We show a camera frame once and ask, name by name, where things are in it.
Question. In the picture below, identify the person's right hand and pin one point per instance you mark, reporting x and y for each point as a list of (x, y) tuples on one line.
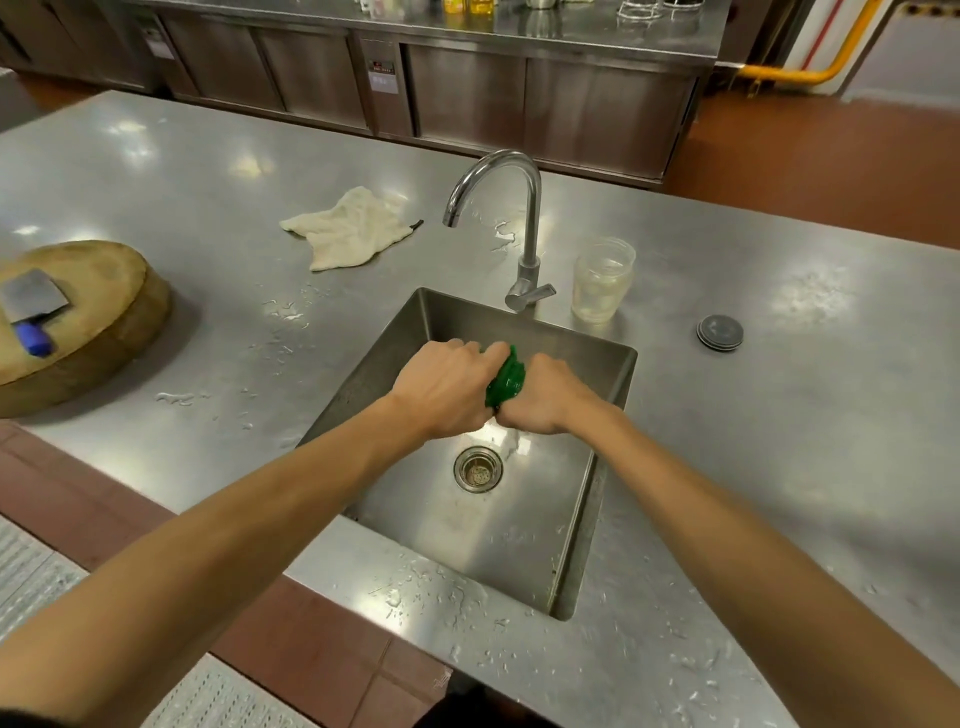
[(541, 394)]

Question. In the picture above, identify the person's left hand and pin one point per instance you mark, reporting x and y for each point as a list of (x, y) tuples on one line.
[(439, 390)]

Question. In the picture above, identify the person's left fingers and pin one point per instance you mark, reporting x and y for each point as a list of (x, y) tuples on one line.
[(469, 348)]

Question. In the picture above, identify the green vegetable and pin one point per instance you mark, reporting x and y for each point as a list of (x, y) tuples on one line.
[(506, 381)]

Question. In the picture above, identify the person's left forearm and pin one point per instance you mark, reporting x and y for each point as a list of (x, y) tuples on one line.
[(225, 555)]

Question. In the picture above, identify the person's right forearm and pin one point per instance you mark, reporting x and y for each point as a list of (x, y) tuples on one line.
[(757, 570)]

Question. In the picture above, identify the round sink drain strainer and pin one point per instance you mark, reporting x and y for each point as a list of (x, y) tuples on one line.
[(478, 469)]

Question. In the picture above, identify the stainless steel sink basin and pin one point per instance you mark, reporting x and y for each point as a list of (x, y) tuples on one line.
[(480, 480)]

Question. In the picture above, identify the chrome gooseneck faucet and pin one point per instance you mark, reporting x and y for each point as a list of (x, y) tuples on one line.
[(521, 225)]

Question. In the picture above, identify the clear plastic cup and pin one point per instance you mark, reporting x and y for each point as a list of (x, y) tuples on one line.
[(601, 281)]

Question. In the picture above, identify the beige dish cloth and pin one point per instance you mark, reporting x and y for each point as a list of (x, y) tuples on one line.
[(349, 229)]

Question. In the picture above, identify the round grey sink stopper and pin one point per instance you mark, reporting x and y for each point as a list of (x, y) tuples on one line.
[(720, 332)]

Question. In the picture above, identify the stainless steel counter cabinet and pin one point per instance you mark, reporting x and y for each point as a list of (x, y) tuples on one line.
[(420, 82)]

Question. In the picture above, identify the round wooden chopping block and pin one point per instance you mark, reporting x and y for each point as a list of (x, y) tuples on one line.
[(75, 322)]

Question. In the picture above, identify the yellow gas pipe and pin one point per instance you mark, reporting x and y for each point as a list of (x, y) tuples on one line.
[(810, 60)]

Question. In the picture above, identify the white perforated floor mat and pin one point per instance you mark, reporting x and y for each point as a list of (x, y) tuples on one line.
[(90, 645)]

